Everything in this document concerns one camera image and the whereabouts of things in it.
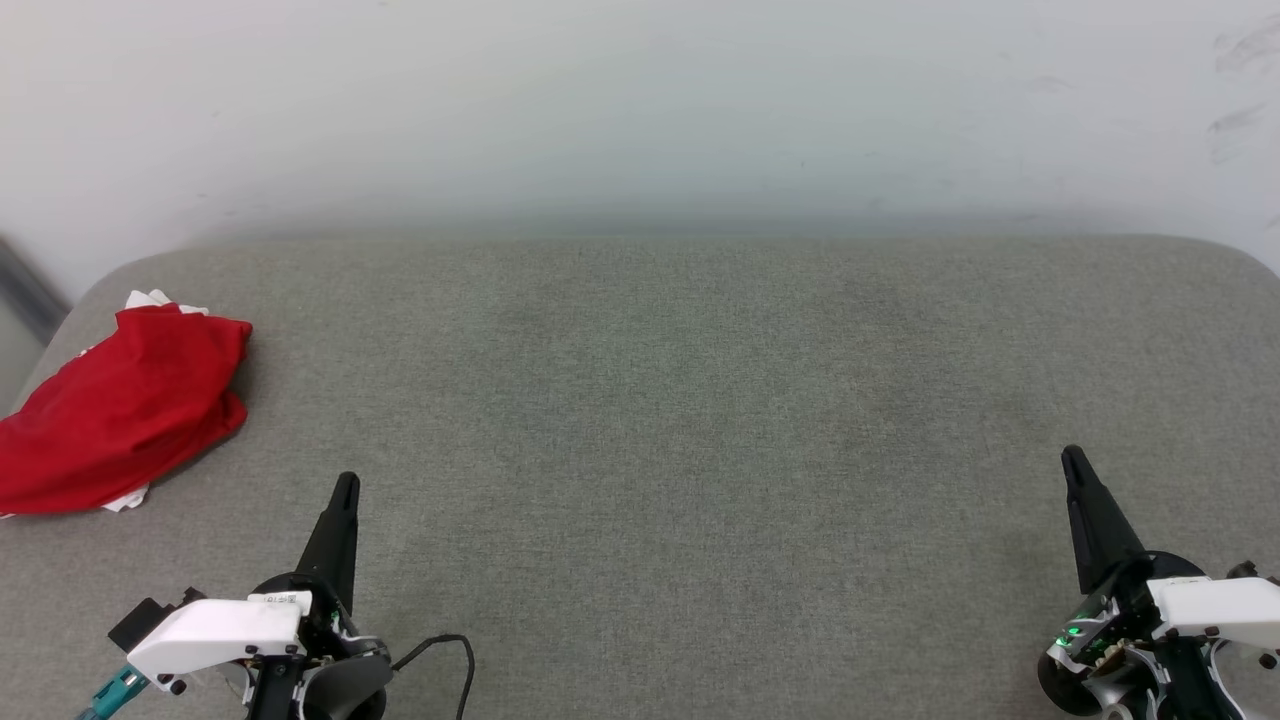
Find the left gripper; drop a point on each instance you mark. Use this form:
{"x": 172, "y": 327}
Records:
{"x": 340, "y": 672}

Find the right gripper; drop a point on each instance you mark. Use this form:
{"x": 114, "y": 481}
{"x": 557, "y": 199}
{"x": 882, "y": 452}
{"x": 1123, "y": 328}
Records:
{"x": 1110, "y": 655}

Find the red and white garment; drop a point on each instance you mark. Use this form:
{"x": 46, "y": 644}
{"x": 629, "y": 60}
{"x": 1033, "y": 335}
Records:
{"x": 120, "y": 410}

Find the grey fabric sofa cushion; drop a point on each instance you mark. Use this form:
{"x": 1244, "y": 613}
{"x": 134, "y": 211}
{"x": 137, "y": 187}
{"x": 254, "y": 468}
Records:
{"x": 700, "y": 450}

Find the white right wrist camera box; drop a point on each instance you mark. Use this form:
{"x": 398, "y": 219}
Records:
{"x": 1220, "y": 605}

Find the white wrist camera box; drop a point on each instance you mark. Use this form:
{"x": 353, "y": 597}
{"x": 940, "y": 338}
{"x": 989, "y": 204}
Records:
{"x": 215, "y": 630}
{"x": 1220, "y": 605}

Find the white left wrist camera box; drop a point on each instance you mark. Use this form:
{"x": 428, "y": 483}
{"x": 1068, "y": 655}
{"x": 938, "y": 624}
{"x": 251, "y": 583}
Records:
{"x": 215, "y": 630}

